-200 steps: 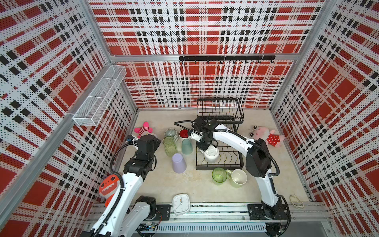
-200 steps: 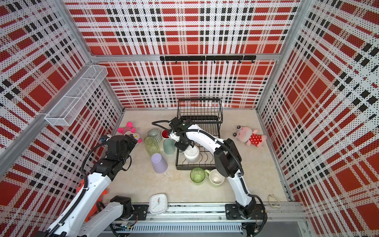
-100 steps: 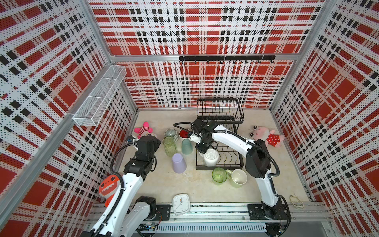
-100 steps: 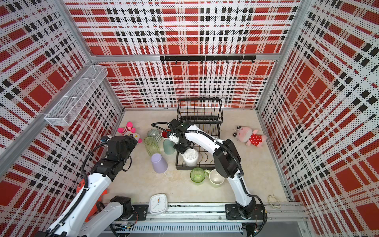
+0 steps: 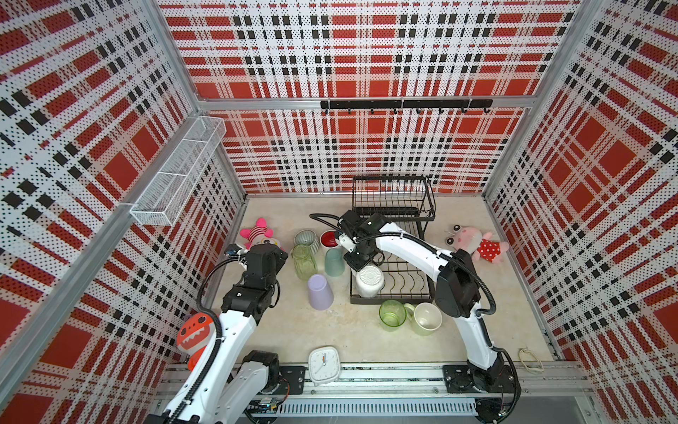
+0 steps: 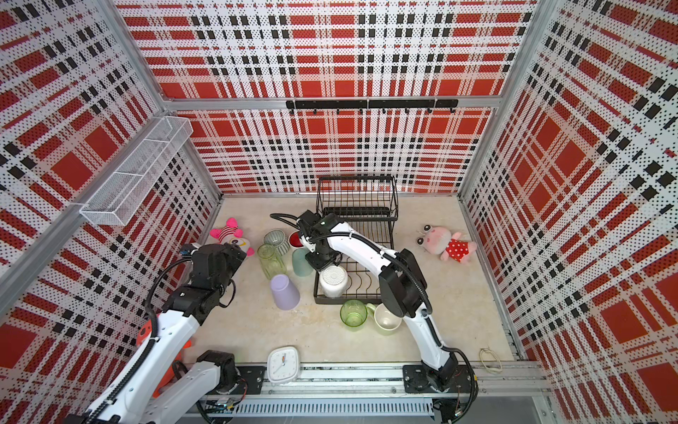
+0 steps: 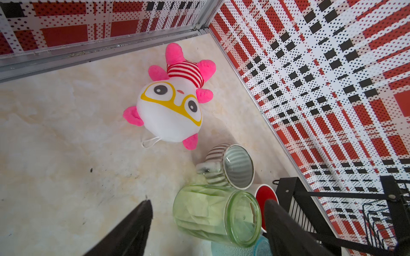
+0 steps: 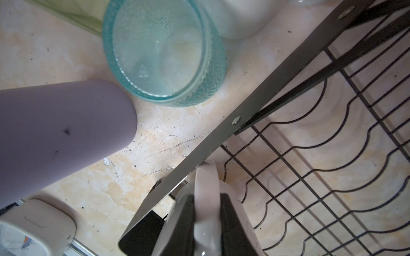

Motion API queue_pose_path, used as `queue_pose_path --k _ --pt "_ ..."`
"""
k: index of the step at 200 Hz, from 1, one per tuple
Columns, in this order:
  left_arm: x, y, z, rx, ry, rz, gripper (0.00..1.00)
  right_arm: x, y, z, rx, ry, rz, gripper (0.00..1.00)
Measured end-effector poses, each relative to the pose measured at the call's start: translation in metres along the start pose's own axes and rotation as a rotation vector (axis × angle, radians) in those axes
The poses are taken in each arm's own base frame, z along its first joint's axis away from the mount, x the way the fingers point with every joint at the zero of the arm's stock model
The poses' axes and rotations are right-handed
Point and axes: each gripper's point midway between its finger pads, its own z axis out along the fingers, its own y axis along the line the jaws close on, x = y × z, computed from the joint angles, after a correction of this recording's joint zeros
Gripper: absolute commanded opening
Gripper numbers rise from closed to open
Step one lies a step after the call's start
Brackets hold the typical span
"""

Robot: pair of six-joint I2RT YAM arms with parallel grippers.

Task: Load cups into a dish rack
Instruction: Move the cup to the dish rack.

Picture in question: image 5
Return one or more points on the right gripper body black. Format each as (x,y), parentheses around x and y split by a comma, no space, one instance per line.
(359,257)

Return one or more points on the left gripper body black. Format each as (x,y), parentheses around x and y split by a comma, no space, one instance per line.
(279,258)

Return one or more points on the teal textured plastic cup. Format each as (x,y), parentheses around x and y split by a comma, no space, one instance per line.
(334,262)

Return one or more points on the white ceramic mug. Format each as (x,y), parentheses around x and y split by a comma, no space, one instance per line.
(369,281)

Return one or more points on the lilac plastic cup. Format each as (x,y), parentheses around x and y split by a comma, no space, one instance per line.
(320,294)

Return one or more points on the green transparent glass mug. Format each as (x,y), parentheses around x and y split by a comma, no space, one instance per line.
(392,314)

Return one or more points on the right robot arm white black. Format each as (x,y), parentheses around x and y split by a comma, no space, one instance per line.
(459,292)

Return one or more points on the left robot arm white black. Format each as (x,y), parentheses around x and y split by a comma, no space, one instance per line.
(211,394)

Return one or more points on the pink white owl plush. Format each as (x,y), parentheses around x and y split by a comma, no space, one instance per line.
(259,234)

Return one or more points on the white mug red inside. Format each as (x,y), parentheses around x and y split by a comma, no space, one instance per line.
(329,240)

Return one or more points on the tall green glass cup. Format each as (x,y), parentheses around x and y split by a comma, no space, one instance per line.
(304,262)

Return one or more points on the ribbed grey-green cup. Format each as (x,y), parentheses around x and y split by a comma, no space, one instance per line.
(308,238)

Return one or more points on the red monster plush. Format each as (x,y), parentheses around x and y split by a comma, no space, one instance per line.
(193,337)

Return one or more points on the pink pig plush red dress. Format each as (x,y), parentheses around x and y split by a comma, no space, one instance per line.
(477,244)

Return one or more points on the light green ceramic mug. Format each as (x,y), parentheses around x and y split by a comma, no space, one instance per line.
(425,318)

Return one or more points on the white square alarm clock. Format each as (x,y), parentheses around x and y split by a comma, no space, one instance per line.
(324,365)

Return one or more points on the beige rubber band loop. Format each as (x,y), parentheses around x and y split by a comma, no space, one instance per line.
(530,362)

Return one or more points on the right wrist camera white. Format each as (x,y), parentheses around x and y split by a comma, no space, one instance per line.
(346,242)

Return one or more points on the black wire dish rack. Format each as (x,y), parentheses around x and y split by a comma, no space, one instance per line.
(407,204)

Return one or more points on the white wire wall basket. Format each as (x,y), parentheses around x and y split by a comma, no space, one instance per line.
(191,151)

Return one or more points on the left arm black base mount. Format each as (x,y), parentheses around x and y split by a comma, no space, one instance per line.
(290,381)

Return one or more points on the black wall hook rail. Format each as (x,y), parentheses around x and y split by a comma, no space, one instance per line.
(396,105)

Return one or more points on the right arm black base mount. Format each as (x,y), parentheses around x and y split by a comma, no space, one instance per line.
(464,379)

